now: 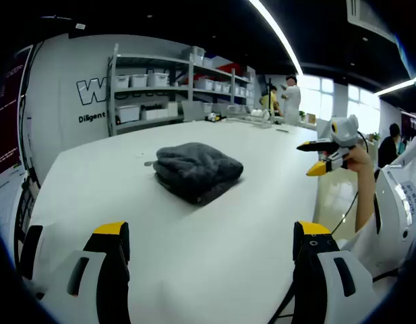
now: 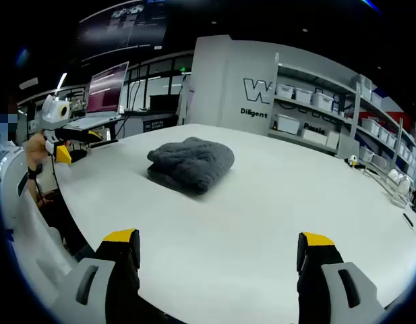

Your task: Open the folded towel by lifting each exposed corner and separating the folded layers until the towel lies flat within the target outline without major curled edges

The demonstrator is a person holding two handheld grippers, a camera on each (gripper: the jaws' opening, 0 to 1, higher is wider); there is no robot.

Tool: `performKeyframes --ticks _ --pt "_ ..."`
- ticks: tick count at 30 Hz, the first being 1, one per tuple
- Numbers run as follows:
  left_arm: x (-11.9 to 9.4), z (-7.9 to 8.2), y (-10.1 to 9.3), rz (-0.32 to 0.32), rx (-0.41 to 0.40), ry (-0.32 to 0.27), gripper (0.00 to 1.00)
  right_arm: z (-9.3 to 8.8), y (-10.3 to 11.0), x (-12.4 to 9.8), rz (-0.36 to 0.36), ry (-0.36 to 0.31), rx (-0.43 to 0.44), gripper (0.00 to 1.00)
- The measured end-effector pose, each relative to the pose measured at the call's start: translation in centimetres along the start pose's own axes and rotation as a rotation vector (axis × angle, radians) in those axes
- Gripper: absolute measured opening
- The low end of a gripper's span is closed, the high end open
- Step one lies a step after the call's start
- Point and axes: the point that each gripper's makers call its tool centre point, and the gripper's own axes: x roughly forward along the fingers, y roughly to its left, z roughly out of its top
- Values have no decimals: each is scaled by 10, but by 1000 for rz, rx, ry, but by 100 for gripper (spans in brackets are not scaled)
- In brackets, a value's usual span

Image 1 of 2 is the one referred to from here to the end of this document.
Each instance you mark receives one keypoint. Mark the grey metal shelving rack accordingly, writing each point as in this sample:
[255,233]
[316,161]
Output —
[191,67]

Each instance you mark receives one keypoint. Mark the computer monitor with purple screen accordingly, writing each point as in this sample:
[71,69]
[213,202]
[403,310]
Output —
[7,118]

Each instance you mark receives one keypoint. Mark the long ceiling light strip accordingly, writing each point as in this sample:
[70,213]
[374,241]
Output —
[278,33]

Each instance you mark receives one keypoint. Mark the dark grey towel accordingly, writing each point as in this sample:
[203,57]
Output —
[197,168]

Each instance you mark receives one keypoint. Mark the short ceiling light strip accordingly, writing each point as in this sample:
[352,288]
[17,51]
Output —
[400,86]

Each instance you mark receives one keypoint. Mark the row of white storage bins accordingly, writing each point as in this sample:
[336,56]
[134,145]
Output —
[140,81]

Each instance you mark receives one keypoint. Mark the person's right hand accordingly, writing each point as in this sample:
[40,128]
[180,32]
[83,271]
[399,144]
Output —
[357,160]

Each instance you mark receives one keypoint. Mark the person's white sleeve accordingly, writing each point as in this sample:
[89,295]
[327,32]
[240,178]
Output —
[359,246]

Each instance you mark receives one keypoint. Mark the ceiling air conditioner vent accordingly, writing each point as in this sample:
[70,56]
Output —
[373,18]

